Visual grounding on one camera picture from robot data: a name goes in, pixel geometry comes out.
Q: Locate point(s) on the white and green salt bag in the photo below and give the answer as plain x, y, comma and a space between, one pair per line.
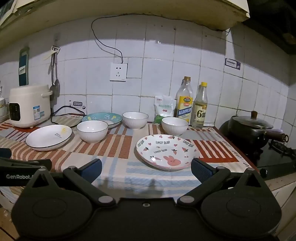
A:
164, 107

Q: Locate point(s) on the black cooking pot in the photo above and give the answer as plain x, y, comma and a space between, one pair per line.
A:
249, 135

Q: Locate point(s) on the white wall socket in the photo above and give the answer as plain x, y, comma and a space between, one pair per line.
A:
118, 71

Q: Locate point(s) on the clear bottle with yellow label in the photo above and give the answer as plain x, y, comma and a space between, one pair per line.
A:
184, 109

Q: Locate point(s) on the glass pot lid wooden knob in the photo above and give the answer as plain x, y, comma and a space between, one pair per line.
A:
252, 122

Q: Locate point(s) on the white plastic rice spoon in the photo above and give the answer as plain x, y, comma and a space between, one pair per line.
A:
54, 49

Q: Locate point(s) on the white plate with yellow sun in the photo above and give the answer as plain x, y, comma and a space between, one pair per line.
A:
46, 138

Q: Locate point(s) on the dark range hood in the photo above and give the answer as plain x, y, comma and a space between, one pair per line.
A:
272, 23

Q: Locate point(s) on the pink rabbit print plate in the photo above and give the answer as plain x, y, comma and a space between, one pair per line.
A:
161, 150

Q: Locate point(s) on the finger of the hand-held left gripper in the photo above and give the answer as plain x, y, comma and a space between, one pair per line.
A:
34, 165
5, 153

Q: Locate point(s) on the black gas stove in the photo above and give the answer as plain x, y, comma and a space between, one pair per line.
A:
277, 161

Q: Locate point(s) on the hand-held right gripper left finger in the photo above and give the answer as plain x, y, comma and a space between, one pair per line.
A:
92, 168

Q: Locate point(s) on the blue bordered wall sticker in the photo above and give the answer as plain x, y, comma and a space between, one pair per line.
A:
232, 63

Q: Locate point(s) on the white ribbed bowl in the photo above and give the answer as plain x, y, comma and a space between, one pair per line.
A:
135, 122
174, 129

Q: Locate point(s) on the clear bottle with pale label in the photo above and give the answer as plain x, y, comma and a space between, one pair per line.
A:
200, 113

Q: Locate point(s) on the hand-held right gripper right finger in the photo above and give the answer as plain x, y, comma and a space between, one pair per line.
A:
201, 170

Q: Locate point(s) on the blue hanging board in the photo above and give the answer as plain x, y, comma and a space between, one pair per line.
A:
23, 67

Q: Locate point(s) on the white container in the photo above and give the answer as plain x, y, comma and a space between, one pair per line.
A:
2, 109

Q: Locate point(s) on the hanging metal spatula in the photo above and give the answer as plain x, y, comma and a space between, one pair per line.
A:
55, 88

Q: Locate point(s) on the striped patchwork tablecloth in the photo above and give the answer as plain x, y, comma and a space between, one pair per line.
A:
115, 148

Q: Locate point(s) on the blue patterned plate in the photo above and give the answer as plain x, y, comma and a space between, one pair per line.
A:
97, 116

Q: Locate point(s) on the smooth white bowl black rim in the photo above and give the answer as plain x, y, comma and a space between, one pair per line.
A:
92, 133

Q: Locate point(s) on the white rice cooker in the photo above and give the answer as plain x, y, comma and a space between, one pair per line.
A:
27, 104

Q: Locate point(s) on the cream overhead cabinet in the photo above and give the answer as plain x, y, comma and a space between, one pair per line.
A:
115, 7

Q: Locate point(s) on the dark panel wall sticker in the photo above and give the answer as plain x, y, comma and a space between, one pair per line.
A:
77, 103

